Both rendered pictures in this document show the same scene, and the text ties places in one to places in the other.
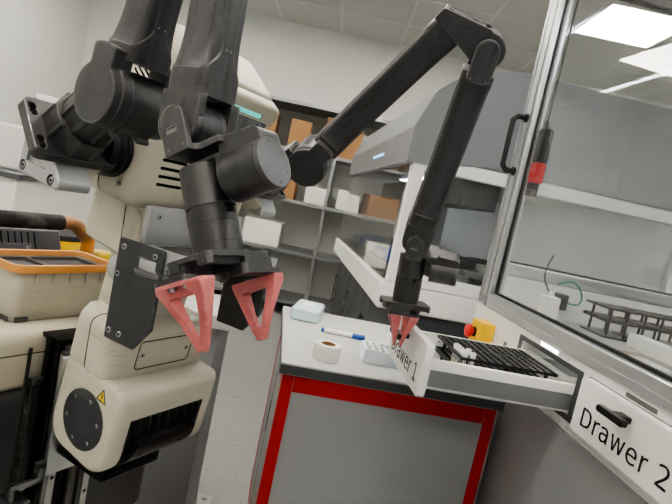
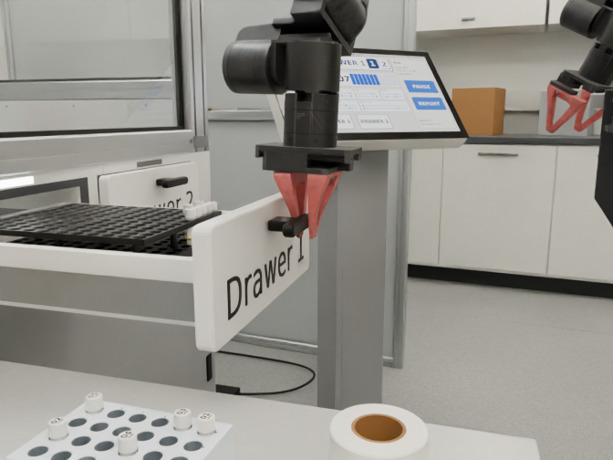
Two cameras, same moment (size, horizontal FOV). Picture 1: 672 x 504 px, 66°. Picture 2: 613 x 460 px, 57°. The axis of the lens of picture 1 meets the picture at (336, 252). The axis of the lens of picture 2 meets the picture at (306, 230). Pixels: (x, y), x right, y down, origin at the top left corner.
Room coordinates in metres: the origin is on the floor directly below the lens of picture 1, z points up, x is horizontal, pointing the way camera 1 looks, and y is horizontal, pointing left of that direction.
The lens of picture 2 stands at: (1.67, 0.06, 1.02)
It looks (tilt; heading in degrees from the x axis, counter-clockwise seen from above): 11 degrees down; 203
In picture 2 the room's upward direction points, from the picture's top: straight up
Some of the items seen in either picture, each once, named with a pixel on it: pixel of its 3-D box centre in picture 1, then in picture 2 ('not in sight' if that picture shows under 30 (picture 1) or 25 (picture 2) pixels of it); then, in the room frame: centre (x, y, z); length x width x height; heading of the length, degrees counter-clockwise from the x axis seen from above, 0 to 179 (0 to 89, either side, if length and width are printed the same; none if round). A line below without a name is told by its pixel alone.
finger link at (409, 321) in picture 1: (397, 324); (313, 195); (1.11, -0.17, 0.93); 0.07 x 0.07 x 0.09; 6
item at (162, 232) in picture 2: (452, 346); (181, 225); (1.16, -0.31, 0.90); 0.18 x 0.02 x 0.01; 7
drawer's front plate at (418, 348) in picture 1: (408, 349); (264, 252); (1.15, -0.21, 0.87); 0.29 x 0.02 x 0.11; 7
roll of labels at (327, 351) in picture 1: (327, 351); (378, 453); (1.32, -0.03, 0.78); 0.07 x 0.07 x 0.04
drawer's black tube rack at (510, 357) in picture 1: (491, 366); (103, 245); (1.17, -0.41, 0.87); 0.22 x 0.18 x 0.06; 97
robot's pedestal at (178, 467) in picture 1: (177, 410); not in sight; (1.64, 0.40, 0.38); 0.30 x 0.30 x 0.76; 1
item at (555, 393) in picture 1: (494, 368); (97, 248); (1.17, -0.42, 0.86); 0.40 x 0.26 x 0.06; 97
